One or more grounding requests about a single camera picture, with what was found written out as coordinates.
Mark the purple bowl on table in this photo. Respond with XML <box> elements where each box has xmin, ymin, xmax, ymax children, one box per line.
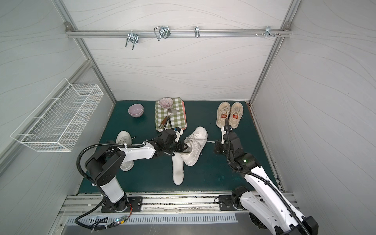
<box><xmin>128</xmin><ymin>104</ymin><xmax>145</xmax><ymax>118</ymax></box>

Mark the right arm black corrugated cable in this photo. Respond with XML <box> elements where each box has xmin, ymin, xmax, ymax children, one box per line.
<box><xmin>224</xmin><ymin>118</ymin><xmax>312</xmax><ymax>235</ymax></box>

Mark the beige sneaker left one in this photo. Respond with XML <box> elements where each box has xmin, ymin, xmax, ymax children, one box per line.
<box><xmin>216</xmin><ymin>101</ymin><xmax>231</xmax><ymax>128</ymax></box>

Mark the aluminium cross rail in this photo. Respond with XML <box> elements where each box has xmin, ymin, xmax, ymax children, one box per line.
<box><xmin>66</xmin><ymin>28</ymin><xmax>292</xmax><ymax>39</ymax></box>

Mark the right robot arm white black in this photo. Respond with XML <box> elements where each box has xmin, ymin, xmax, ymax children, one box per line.
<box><xmin>214</xmin><ymin>131</ymin><xmax>319</xmax><ymax>235</ymax></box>

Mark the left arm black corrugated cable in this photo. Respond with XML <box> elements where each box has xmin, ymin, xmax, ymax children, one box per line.
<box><xmin>76</xmin><ymin>142</ymin><xmax>146</xmax><ymax>184</ymax></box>

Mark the metal spatula wooden handle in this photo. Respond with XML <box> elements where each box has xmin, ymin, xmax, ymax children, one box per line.
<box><xmin>159</xmin><ymin>108</ymin><xmax>179</xmax><ymax>128</ymax></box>

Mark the white insole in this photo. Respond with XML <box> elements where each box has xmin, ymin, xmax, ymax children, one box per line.
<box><xmin>172</xmin><ymin>153</ymin><xmax>184</xmax><ymax>186</ymax></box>

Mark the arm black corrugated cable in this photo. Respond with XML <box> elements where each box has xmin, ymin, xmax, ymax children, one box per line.
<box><xmin>76</xmin><ymin>142</ymin><xmax>146</xmax><ymax>184</ymax></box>
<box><xmin>224</xmin><ymin>118</ymin><xmax>312</xmax><ymax>235</ymax></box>

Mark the white sneaker with laces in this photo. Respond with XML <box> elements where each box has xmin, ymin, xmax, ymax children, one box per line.
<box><xmin>115</xmin><ymin>130</ymin><xmax>136</xmax><ymax>172</ymax></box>

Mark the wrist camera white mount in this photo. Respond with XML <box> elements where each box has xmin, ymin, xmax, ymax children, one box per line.
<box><xmin>173</xmin><ymin>127</ymin><xmax>184</xmax><ymax>143</ymax></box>
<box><xmin>221</xmin><ymin>126</ymin><xmax>228</xmax><ymax>145</ymax></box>

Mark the pink tray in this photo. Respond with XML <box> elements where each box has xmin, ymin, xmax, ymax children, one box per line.
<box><xmin>157</xmin><ymin>101</ymin><xmax>188</xmax><ymax>133</ymax></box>

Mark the green white checkered cloth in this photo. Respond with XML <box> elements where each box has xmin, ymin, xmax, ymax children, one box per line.
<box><xmin>155</xmin><ymin>97</ymin><xmax>187</xmax><ymax>132</ymax></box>

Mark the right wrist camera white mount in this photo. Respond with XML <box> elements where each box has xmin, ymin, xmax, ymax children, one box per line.
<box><xmin>221</xmin><ymin>126</ymin><xmax>228</xmax><ymax>145</ymax></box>

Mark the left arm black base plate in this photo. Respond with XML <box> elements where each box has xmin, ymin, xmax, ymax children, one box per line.
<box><xmin>101</xmin><ymin>196</ymin><xmax>143</xmax><ymax>213</ymax></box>

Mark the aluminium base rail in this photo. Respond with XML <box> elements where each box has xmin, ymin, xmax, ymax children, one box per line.
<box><xmin>58</xmin><ymin>191</ymin><xmax>231</xmax><ymax>216</ymax></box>

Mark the beige sneaker right one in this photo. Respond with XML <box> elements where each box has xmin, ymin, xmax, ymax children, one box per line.
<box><xmin>229</xmin><ymin>102</ymin><xmax>244</xmax><ymax>129</ymax></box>

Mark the pink speckled bowl on cloth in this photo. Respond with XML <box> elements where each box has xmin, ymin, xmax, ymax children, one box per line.
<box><xmin>159</xmin><ymin>97</ymin><xmax>173</xmax><ymax>109</ymax></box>

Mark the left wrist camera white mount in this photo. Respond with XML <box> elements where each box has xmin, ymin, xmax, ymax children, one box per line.
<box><xmin>173</xmin><ymin>127</ymin><xmax>184</xmax><ymax>143</ymax></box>

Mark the white wire basket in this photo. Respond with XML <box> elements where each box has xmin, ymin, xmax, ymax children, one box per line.
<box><xmin>10</xmin><ymin>78</ymin><xmax>104</xmax><ymax>153</ymax></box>

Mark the beige sneaker one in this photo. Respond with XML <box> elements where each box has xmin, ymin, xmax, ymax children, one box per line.
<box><xmin>216</xmin><ymin>101</ymin><xmax>231</xmax><ymax>128</ymax></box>
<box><xmin>229</xmin><ymin>102</ymin><xmax>244</xmax><ymax>129</ymax></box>

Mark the metal hook bracket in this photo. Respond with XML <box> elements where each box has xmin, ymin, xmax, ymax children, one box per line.
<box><xmin>255</xmin><ymin>26</ymin><xmax>281</xmax><ymax>38</ymax></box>
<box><xmin>193</xmin><ymin>26</ymin><xmax>200</xmax><ymax>38</ymax></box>
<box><xmin>154</xmin><ymin>26</ymin><xmax>171</xmax><ymax>41</ymax></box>
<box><xmin>125</xmin><ymin>30</ymin><xmax>139</xmax><ymax>50</ymax></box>

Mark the white vent strip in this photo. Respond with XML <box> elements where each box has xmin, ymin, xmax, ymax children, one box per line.
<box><xmin>65</xmin><ymin>213</ymin><xmax>239</xmax><ymax>226</ymax></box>

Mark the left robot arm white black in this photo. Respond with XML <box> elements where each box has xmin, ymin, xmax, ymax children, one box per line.
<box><xmin>80</xmin><ymin>127</ymin><xmax>188</xmax><ymax>204</ymax></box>

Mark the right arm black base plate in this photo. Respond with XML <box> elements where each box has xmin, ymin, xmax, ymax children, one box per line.
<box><xmin>214</xmin><ymin>195</ymin><xmax>244</xmax><ymax>211</ymax></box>

